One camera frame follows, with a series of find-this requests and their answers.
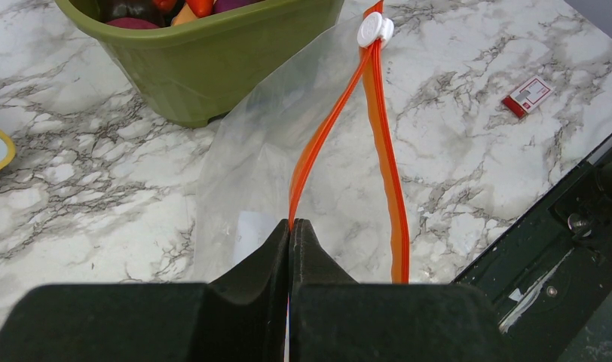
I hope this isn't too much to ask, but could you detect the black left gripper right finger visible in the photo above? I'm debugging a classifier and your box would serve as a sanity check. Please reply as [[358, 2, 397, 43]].
[[289, 219, 511, 361]]

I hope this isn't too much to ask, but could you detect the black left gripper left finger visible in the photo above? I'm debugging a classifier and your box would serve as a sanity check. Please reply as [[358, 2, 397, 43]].
[[0, 221, 289, 361]]

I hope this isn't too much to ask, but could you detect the clear zip bag orange zipper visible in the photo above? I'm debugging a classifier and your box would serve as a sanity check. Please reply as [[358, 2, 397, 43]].
[[191, 2, 411, 284]]

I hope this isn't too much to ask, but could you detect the white zipper slider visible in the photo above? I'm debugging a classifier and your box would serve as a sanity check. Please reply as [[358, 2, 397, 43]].
[[356, 11, 395, 49]]

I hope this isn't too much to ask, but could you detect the green plastic bin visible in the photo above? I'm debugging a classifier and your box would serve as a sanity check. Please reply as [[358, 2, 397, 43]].
[[57, 1, 342, 127]]

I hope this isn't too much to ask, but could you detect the small red white card box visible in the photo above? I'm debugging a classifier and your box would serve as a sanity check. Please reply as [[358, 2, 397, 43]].
[[501, 75, 554, 119]]

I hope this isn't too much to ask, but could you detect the orange carrot toy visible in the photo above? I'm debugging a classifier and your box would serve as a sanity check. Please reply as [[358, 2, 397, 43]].
[[185, 0, 215, 18]]

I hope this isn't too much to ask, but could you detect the magenta sweet potato toy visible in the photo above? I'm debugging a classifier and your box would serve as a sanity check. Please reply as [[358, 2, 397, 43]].
[[106, 17, 160, 29]]

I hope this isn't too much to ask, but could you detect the dark plum toy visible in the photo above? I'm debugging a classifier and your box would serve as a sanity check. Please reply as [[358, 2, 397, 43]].
[[97, 0, 164, 26]]

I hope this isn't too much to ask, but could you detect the black metal base rail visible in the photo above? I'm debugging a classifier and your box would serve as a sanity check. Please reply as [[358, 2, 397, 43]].
[[456, 134, 612, 361]]

